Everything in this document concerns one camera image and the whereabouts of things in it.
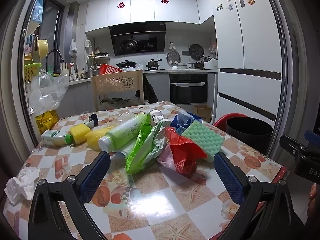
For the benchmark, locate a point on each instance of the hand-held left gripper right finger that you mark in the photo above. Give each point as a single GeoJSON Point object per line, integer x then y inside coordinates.
{"type": "Point", "coordinates": [228, 177]}

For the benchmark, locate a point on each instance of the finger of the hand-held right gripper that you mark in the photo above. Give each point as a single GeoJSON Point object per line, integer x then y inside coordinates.
{"type": "Point", "coordinates": [313, 136]}
{"type": "Point", "coordinates": [293, 148]}

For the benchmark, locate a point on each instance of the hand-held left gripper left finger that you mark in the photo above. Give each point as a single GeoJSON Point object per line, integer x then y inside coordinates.
{"type": "Point", "coordinates": [93, 177]}

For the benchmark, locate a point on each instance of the yellow foam fruit net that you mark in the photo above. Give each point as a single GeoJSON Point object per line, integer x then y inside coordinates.
{"type": "Point", "coordinates": [95, 138]}
{"type": "Point", "coordinates": [80, 132]}

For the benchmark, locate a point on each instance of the black trash bin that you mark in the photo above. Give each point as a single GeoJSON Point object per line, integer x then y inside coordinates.
{"type": "Point", "coordinates": [250, 132]}

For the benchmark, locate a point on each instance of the green wavy sponge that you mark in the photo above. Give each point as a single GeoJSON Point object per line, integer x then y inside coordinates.
{"type": "Point", "coordinates": [203, 137]}

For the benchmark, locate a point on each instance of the green plastic bag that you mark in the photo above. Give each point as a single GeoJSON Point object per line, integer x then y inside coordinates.
{"type": "Point", "coordinates": [140, 152]}

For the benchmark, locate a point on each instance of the red plastic bag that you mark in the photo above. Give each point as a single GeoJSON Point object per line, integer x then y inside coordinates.
{"type": "Point", "coordinates": [182, 152]}

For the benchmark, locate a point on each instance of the large light green bottle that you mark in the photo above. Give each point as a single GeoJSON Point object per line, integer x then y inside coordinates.
{"type": "Point", "coordinates": [125, 131]}

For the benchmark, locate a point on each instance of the small white green bottle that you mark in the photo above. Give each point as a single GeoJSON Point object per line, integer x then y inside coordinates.
{"type": "Point", "coordinates": [53, 137]}

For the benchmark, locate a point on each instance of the small dark blue carton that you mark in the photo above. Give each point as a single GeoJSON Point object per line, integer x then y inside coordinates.
{"type": "Point", "coordinates": [94, 118]}

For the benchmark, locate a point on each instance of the pink translucent plastic bag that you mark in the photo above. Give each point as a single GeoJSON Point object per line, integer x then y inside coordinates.
{"type": "Point", "coordinates": [165, 159]}

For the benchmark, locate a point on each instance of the blue packet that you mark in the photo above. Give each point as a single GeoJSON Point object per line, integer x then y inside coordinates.
{"type": "Point", "coordinates": [183, 120]}

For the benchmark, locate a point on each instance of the printed paper cup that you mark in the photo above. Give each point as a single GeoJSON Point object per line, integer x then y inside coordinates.
{"type": "Point", "coordinates": [157, 117]}

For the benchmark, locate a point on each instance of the person's right hand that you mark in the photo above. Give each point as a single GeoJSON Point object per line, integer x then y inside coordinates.
{"type": "Point", "coordinates": [313, 196]}

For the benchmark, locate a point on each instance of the red plastic stool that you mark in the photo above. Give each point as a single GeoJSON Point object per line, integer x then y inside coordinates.
{"type": "Point", "coordinates": [225, 120]}

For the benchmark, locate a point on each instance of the cardboard box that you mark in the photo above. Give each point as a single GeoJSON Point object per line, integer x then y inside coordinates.
{"type": "Point", "coordinates": [203, 112]}

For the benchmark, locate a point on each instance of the checkered patterned tablecloth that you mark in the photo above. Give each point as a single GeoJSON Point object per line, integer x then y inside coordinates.
{"type": "Point", "coordinates": [160, 205]}

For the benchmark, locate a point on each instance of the yellow shiny packet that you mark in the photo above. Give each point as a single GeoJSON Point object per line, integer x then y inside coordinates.
{"type": "Point", "coordinates": [46, 121]}

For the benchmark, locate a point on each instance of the crumpled white tissue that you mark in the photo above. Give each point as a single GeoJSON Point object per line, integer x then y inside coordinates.
{"type": "Point", "coordinates": [20, 182]}

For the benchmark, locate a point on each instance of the black built-in oven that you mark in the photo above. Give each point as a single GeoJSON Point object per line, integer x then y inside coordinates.
{"type": "Point", "coordinates": [188, 91]}

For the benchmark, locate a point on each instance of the clear plastic bag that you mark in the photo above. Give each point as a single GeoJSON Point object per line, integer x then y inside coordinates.
{"type": "Point", "coordinates": [47, 92]}

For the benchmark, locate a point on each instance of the beige perforated plastic cart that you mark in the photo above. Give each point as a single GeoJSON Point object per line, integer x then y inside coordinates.
{"type": "Point", "coordinates": [117, 81]}

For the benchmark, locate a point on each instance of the white spray bottle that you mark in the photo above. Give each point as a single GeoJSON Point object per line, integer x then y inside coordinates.
{"type": "Point", "coordinates": [72, 73]}

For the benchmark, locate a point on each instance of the black garbage bag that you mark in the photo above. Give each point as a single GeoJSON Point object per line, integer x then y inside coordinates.
{"type": "Point", "coordinates": [150, 87]}

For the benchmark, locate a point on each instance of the red plastic basket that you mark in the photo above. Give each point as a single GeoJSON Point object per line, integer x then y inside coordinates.
{"type": "Point", "coordinates": [108, 69]}

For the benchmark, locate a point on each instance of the white refrigerator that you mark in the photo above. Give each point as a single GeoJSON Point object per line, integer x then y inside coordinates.
{"type": "Point", "coordinates": [250, 42]}

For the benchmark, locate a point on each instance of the white rice cooker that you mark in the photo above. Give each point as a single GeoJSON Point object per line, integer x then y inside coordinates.
{"type": "Point", "coordinates": [210, 63]}

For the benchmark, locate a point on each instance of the small steel pot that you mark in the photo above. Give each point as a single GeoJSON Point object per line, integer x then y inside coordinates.
{"type": "Point", "coordinates": [198, 65]}

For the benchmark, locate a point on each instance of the black wok with lid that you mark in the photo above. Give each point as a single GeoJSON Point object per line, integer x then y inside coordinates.
{"type": "Point", "coordinates": [126, 64]}

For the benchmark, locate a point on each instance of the yellow plastic basket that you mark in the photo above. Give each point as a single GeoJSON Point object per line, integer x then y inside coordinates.
{"type": "Point", "coordinates": [31, 72]}

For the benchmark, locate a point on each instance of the black round baking pan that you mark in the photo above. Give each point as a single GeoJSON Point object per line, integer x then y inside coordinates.
{"type": "Point", "coordinates": [196, 50]}

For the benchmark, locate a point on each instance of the black kitchen faucet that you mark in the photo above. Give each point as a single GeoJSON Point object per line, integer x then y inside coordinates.
{"type": "Point", "coordinates": [53, 52]}

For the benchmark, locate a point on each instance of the hanging white plastic bag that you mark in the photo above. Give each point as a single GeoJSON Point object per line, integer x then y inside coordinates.
{"type": "Point", "coordinates": [73, 47]}

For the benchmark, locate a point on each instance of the grey round steamer rack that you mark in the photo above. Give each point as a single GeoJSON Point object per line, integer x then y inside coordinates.
{"type": "Point", "coordinates": [173, 58]}

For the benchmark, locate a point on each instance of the yellow plastic bowl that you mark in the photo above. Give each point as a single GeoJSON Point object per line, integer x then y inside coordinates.
{"type": "Point", "coordinates": [43, 47]}

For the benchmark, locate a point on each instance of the black range hood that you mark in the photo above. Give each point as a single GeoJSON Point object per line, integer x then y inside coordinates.
{"type": "Point", "coordinates": [137, 37]}

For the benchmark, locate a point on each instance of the white upper cabinets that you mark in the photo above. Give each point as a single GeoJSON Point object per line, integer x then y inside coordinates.
{"type": "Point", "coordinates": [142, 10]}

